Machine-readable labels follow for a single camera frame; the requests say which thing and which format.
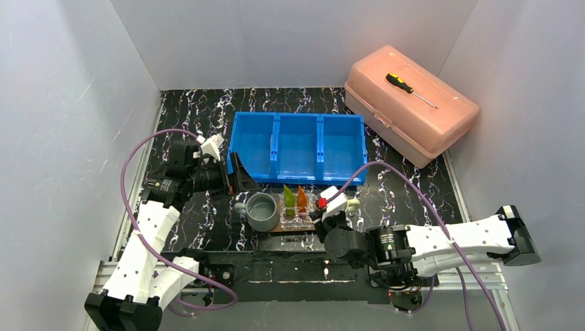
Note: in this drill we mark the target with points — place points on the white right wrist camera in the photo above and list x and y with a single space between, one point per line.
328 206

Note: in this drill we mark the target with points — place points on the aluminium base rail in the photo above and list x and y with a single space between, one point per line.
322 272

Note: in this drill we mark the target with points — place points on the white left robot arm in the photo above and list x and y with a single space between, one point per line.
134 297

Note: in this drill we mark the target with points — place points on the yellow-green toothpaste tube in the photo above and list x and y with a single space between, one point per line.
289 201

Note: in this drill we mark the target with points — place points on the clear plastic toothbrush holder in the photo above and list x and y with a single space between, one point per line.
295 219

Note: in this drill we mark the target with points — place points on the blue three-compartment bin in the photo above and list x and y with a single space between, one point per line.
300 148

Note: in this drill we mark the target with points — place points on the grey-blue ceramic mug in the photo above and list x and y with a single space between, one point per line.
260 212

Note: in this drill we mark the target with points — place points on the light green ceramic mug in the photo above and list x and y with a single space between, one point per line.
352 205

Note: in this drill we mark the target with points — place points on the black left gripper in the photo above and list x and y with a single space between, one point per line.
232 173

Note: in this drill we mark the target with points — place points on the yellow black screwdriver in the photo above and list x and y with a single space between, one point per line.
398 82

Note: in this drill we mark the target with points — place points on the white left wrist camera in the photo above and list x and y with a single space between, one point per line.
210 147

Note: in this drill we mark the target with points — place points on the orange toothpaste tube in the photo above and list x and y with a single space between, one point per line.
302 202

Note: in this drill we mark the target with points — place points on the pink plastic toolbox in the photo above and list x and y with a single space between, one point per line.
419 132

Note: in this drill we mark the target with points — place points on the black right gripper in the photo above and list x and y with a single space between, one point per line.
326 221

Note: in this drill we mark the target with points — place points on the oval wooden tray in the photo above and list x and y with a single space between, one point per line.
286 228

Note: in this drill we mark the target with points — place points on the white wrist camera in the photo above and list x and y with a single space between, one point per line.
328 206
210 147

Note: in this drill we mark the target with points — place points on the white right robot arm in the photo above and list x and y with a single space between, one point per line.
407 251

